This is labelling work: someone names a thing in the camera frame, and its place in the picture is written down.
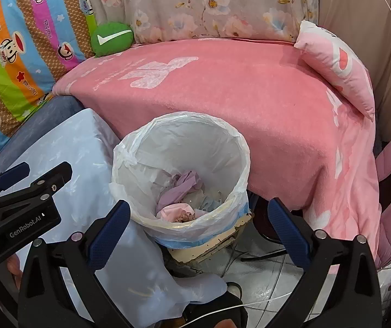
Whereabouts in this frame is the pink blanket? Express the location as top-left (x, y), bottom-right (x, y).
top-left (52, 37), bottom-right (383, 274)

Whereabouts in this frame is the pale pink cloth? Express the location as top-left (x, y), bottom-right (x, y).
top-left (156, 202), bottom-right (197, 223)

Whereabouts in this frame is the purple and pink trash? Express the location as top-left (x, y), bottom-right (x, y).
top-left (158, 170), bottom-right (203, 213)

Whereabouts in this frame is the white floor cable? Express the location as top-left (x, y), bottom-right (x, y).
top-left (195, 290), bottom-right (306, 315)

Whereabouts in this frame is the pink printed pillow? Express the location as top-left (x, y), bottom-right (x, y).
top-left (294, 20), bottom-right (376, 122)

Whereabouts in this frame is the person's left hand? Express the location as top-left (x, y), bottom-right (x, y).
top-left (6, 257), bottom-right (24, 290)

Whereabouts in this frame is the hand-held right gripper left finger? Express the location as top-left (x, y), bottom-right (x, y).
top-left (18, 200), bottom-right (135, 328)

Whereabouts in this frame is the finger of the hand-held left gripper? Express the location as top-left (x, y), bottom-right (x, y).
top-left (0, 162), bottom-right (73, 213)
top-left (0, 162), bottom-right (31, 199)

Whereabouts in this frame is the striped monkey print blanket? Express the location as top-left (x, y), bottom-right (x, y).
top-left (0, 0), bottom-right (98, 179)

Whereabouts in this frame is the trash bin with white bag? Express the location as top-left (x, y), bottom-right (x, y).
top-left (109, 111), bottom-right (252, 250)

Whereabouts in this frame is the grey floral blanket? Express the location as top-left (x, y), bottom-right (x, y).
top-left (83, 0), bottom-right (320, 46)

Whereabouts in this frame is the blue-grey sofa cover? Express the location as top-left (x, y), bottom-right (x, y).
top-left (0, 94), bottom-right (87, 172)

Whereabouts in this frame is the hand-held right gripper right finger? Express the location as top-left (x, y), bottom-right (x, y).
top-left (267, 197), bottom-right (383, 328)

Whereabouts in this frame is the beige curtain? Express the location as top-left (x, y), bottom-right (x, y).
top-left (319, 0), bottom-right (391, 144)

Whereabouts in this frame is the black slipper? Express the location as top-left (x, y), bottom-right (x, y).
top-left (182, 282), bottom-right (248, 328)

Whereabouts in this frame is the worn cream wooden stool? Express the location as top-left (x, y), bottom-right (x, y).
top-left (166, 213), bottom-right (255, 268)

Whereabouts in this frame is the green round check-mark pillow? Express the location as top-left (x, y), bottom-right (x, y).
top-left (91, 21), bottom-right (135, 57)

